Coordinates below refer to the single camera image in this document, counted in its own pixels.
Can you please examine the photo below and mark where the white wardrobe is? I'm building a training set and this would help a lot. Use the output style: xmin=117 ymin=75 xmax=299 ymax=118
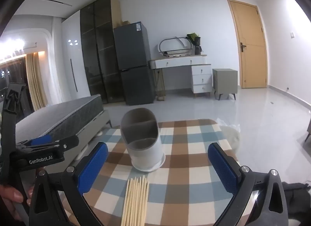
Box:
xmin=61 ymin=10 xmax=91 ymax=106

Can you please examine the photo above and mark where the white dressing table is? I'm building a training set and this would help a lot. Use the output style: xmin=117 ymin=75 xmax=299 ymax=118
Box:
xmin=149 ymin=55 xmax=213 ymax=100

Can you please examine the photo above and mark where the person's left hand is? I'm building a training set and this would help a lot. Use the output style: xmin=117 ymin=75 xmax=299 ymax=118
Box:
xmin=0 ymin=184 xmax=34 ymax=204

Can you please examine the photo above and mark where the dark glass window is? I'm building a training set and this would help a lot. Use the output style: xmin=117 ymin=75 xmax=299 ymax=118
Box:
xmin=0 ymin=55 xmax=28 ymax=120

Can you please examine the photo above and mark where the grey bed frame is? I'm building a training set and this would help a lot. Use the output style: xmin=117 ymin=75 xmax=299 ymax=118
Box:
xmin=70 ymin=110 xmax=113 ymax=161

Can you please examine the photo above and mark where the grey nightstand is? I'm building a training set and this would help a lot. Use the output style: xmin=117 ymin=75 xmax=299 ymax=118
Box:
xmin=212 ymin=68 xmax=238 ymax=101

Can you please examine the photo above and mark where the dark cloth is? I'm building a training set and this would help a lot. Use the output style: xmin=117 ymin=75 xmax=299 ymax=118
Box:
xmin=283 ymin=181 xmax=311 ymax=226

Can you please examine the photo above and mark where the dark glass wardrobe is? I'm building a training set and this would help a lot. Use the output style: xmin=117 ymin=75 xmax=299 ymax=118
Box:
xmin=80 ymin=0 xmax=127 ymax=104

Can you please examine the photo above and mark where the dark grey mattress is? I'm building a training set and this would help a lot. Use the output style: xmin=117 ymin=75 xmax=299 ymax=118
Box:
xmin=15 ymin=94 xmax=103 ymax=144

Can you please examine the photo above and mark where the dark grey fridge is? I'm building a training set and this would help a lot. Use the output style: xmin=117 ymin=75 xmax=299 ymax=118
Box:
xmin=113 ymin=21 xmax=156 ymax=106

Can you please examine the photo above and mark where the oval mirror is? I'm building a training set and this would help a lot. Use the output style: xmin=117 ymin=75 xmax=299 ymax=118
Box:
xmin=158 ymin=37 xmax=195 ymax=57

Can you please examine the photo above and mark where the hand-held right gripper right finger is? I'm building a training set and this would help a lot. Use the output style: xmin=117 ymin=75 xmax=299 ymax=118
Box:
xmin=208 ymin=142 xmax=289 ymax=226

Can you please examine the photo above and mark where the white plastic bag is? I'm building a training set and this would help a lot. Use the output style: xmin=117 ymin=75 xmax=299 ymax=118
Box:
xmin=216 ymin=118 xmax=241 ymax=149

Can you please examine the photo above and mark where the wooden door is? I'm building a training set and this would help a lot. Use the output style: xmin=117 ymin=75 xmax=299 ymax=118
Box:
xmin=227 ymin=0 xmax=268 ymax=89

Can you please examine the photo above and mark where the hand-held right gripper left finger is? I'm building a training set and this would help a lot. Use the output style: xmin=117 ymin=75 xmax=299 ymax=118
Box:
xmin=29 ymin=141 xmax=108 ymax=226

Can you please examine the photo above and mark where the wooden stool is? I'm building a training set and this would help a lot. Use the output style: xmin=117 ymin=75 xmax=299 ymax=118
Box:
xmin=154 ymin=68 xmax=167 ymax=101

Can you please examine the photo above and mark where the grey utensil holder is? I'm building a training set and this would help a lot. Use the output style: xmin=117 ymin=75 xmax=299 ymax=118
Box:
xmin=121 ymin=108 xmax=166 ymax=172

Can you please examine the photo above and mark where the bundle of wooden chopsticks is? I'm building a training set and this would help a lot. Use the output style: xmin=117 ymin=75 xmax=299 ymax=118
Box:
xmin=121 ymin=175 xmax=150 ymax=226

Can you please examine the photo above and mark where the checked tablecloth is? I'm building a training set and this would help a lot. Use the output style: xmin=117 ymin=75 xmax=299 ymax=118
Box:
xmin=58 ymin=119 xmax=243 ymax=226

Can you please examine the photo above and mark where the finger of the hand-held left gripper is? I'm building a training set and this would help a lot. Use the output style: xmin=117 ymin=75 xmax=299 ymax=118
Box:
xmin=16 ymin=135 xmax=73 ymax=153

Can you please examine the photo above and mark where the beige curtain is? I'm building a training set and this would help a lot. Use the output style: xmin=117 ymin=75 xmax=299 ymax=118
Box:
xmin=25 ymin=52 xmax=48 ymax=111

